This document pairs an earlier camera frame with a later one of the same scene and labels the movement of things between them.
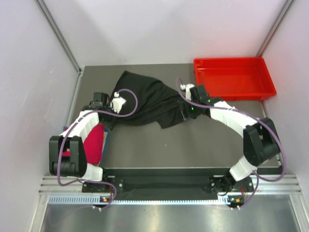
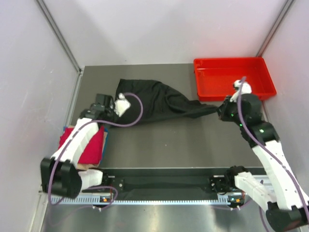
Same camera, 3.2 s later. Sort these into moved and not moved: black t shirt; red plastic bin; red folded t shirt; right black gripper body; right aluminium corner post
Moved: right black gripper body; black t shirt
Not moved: red folded t shirt; red plastic bin; right aluminium corner post
